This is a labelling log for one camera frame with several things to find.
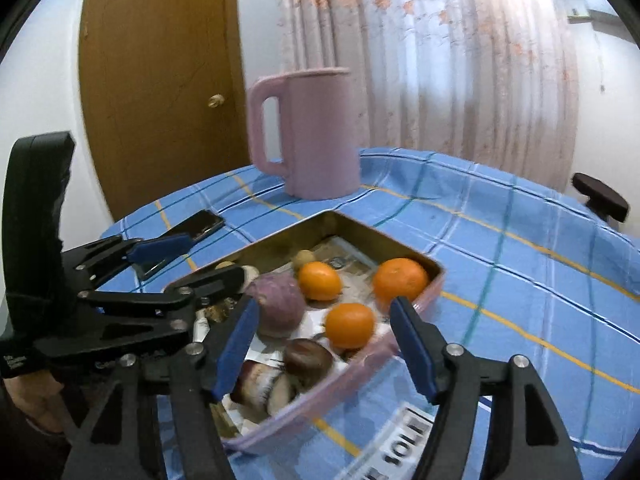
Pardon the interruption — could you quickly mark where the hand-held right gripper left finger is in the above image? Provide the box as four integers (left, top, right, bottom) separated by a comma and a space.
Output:
60, 296, 261, 480

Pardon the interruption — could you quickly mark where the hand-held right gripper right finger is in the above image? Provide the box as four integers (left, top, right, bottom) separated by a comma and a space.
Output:
389, 296, 586, 480

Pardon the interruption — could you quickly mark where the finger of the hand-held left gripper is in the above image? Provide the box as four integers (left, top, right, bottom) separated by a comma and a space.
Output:
76, 265, 247, 337
60, 231, 195, 291

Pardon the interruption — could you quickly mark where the wrinkled brown passion fruit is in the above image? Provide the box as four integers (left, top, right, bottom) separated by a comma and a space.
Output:
202, 297, 238, 325

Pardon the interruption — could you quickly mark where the smooth purple passion fruit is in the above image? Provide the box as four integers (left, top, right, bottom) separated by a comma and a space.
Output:
244, 272, 307, 338

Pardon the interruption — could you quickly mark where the pink metal tin box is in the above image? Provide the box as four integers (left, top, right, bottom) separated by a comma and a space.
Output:
162, 210, 447, 456

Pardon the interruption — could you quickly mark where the orange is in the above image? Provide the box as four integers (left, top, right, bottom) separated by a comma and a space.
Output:
297, 261, 343, 302
325, 302, 376, 351
372, 257, 431, 311

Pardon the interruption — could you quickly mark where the small dark passion fruit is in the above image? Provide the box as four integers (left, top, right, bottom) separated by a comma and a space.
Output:
284, 338, 335, 386

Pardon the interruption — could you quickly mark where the person's left hand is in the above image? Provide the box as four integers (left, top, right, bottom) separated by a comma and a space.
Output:
2, 370, 76, 434

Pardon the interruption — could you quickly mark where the black smartphone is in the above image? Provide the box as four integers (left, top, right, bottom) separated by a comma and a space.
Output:
137, 210, 226, 281

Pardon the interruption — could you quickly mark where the picture paper leaflet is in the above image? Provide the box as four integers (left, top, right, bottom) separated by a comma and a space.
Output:
315, 236, 378, 286

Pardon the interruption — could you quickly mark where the blue plaid tablecloth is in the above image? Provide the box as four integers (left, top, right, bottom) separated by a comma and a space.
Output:
100, 147, 640, 480

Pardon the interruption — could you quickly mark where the brown wooden door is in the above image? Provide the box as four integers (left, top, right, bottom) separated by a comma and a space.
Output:
77, 0, 248, 221

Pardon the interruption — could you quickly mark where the pink plastic pitcher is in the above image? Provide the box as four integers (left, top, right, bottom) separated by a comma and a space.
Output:
246, 66, 361, 201

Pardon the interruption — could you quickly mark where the dark round stool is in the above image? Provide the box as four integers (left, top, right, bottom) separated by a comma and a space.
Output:
571, 172, 630, 223

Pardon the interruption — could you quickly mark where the sheer floral curtain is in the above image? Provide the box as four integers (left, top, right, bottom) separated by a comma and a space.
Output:
274, 0, 581, 193

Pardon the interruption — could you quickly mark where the white wall air conditioner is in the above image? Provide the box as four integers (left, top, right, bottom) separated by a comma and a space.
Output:
580, 0, 618, 20

